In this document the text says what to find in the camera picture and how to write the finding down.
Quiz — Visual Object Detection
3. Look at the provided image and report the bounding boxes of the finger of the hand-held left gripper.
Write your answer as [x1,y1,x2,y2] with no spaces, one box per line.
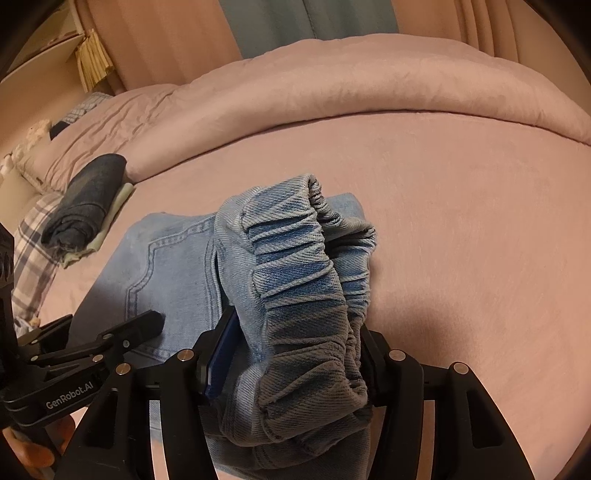
[16,315,75,357]
[30,310,166,366]

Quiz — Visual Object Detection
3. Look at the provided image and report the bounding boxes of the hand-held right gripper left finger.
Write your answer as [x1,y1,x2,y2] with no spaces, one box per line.
[55,308,241,480]

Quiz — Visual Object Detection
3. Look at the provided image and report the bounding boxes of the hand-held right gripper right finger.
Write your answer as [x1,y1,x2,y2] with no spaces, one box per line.
[361,324,536,480]

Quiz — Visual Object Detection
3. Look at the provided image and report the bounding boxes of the light blue denim pants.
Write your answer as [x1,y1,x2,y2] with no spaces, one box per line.
[69,173,380,480]

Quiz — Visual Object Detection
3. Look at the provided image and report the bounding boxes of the person's left hand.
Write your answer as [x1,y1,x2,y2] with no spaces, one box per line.
[2,408,77,470]

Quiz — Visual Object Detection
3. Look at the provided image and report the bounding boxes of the plaid grey white cloth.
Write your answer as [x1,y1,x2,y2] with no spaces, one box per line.
[11,191,64,326]

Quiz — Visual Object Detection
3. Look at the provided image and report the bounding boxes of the folded light green cloth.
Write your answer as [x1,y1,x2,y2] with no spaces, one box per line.
[62,182,136,269]

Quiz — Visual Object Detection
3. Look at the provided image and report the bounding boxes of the folded dark denim jeans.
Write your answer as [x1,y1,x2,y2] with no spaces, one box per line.
[41,154,128,253]

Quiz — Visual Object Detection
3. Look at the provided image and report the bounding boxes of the pink bed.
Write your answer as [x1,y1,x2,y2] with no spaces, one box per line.
[0,83,591,480]

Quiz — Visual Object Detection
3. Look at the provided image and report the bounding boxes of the white plush toy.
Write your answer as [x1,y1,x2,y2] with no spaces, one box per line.
[0,119,52,185]

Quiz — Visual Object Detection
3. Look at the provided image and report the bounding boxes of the pink pillow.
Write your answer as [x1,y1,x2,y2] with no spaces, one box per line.
[21,84,180,193]

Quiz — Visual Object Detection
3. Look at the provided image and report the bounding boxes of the blue checked cloth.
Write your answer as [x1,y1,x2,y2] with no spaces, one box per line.
[61,91,114,125]

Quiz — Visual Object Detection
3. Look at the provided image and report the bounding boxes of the pink duvet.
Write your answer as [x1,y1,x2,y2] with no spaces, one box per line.
[127,34,591,186]

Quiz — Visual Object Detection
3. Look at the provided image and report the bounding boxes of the blue curtain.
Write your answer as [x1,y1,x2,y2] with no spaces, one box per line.
[217,0,400,59]

